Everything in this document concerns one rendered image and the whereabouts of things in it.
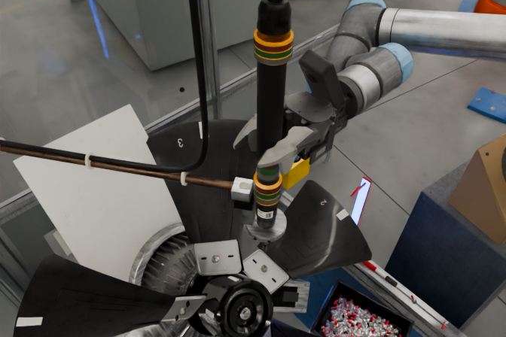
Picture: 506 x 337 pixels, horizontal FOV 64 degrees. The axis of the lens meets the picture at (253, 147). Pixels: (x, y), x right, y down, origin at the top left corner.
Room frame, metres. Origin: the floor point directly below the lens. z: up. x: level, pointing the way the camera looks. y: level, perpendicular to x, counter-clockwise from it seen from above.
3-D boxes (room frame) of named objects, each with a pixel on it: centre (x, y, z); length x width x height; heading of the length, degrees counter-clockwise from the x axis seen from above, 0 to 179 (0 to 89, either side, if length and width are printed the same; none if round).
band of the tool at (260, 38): (0.40, -0.02, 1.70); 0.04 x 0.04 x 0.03
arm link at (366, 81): (0.53, -0.16, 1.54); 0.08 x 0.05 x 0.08; 43
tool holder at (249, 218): (0.40, -0.01, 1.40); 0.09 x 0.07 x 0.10; 78
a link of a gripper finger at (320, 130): (0.41, -0.08, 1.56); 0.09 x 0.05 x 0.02; 143
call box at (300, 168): (0.86, -0.09, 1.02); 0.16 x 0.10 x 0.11; 43
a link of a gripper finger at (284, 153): (0.38, -0.04, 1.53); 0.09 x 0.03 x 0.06; 143
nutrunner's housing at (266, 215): (0.40, -0.02, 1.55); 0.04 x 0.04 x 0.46
